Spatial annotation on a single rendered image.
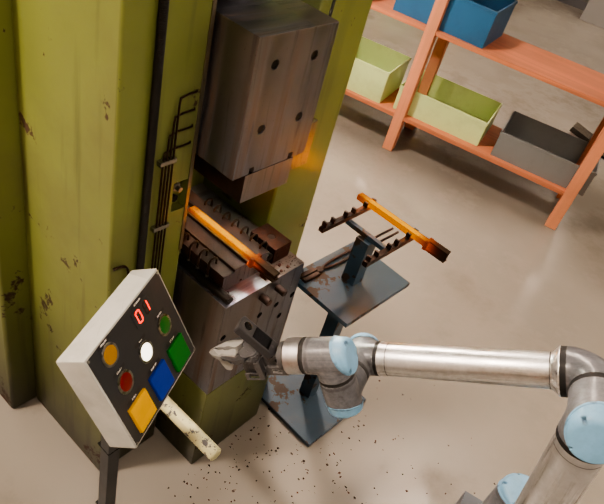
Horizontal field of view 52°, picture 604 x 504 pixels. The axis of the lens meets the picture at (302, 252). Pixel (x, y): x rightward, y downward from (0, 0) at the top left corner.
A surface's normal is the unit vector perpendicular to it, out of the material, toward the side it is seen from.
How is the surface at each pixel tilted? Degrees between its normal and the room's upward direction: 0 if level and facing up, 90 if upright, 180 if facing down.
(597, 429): 83
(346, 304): 0
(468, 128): 90
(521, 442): 0
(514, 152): 90
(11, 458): 0
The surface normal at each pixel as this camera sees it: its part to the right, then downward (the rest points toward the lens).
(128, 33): 0.73, 0.56
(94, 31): -0.65, 0.36
